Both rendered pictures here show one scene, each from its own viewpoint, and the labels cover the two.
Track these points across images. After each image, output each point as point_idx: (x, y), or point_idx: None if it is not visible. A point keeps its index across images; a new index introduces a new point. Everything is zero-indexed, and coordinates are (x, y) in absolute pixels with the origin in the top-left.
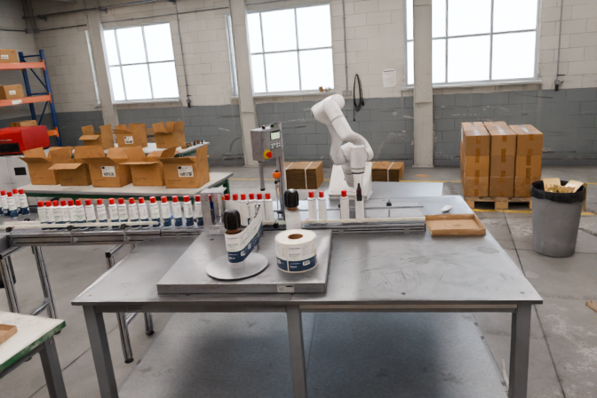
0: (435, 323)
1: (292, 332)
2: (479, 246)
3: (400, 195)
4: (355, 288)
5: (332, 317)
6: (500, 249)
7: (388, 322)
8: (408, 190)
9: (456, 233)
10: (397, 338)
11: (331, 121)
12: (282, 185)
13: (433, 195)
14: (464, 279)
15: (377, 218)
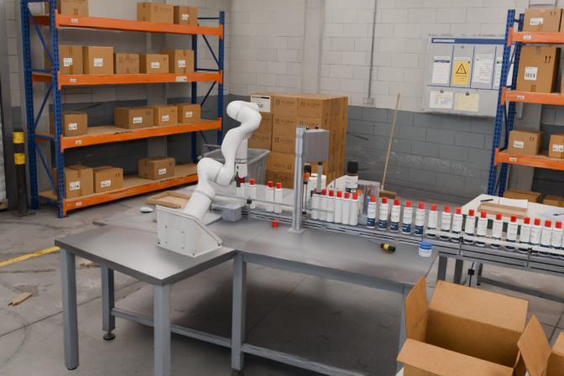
0: (190, 280)
1: None
2: (187, 192)
3: (142, 233)
4: (285, 191)
5: (263, 300)
6: (180, 190)
7: (221, 289)
8: (117, 237)
9: (185, 196)
10: (229, 279)
11: None
12: None
13: (112, 227)
14: (228, 185)
15: (229, 198)
